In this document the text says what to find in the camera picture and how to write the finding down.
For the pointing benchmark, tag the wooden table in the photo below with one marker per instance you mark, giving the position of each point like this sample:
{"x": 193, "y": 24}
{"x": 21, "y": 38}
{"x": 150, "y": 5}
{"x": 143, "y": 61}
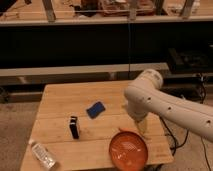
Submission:
{"x": 62, "y": 101}

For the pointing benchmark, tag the long wooden shelf bench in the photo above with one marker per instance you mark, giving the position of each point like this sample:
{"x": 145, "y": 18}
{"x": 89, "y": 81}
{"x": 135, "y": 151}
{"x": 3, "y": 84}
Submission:
{"x": 81, "y": 69}

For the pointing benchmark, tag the clear plastic water bottle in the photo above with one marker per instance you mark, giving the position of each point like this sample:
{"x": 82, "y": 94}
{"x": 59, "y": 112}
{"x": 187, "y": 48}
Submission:
{"x": 42, "y": 155}

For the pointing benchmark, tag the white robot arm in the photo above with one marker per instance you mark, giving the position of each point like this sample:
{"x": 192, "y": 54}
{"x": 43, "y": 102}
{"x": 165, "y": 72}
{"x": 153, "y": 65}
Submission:
{"x": 144, "y": 96}

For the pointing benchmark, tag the blue sponge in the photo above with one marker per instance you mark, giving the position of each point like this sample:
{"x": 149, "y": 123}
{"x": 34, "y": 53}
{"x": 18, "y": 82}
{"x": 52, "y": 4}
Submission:
{"x": 95, "y": 110}

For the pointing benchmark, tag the black equipment box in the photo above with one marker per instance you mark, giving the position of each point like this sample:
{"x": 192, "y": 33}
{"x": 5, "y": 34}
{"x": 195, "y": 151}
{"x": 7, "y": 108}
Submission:
{"x": 190, "y": 61}

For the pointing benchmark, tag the yellowish gripper tool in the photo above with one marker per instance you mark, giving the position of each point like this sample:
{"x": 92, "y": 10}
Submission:
{"x": 142, "y": 128}

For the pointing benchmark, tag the orange plate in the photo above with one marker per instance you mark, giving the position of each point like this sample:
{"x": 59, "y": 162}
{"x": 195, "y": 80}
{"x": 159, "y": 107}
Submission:
{"x": 128, "y": 151}

